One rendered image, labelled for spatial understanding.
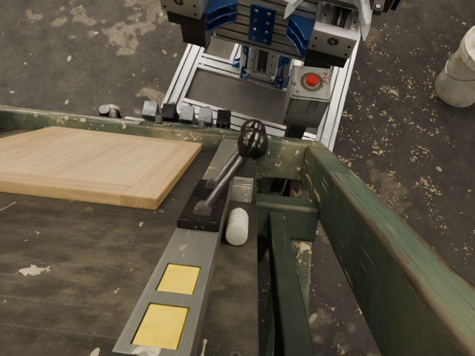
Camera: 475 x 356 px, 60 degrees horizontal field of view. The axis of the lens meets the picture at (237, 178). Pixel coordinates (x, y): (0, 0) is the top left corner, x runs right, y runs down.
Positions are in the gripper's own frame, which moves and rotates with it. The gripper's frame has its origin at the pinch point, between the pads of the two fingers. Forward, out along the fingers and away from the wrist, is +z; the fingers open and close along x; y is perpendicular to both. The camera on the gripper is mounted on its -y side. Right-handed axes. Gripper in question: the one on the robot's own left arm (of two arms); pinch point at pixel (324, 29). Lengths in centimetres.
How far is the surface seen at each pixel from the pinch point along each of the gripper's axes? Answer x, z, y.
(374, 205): 15.4, 13.3, 28.7
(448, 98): 77, 70, -149
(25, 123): -74, 50, -4
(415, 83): 59, 70, -157
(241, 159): -4.6, 2.9, 40.6
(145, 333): -5, 0, 66
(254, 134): -3.8, -0.4, 39.7
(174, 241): -8, 7, 52
